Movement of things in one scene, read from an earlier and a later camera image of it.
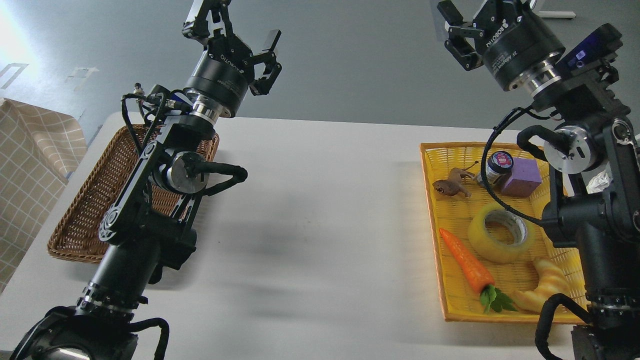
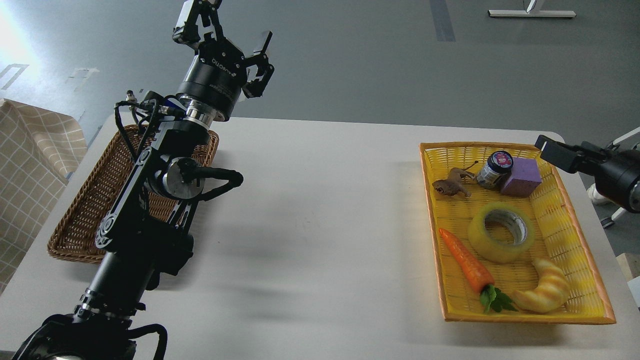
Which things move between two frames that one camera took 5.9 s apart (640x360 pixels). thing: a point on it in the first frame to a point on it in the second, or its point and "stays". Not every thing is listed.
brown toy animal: x=452 y=185 stays
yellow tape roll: x=495 y=252 stays
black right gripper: x=516 y=37 to x=617 y=177
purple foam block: x=526 y=177 stays
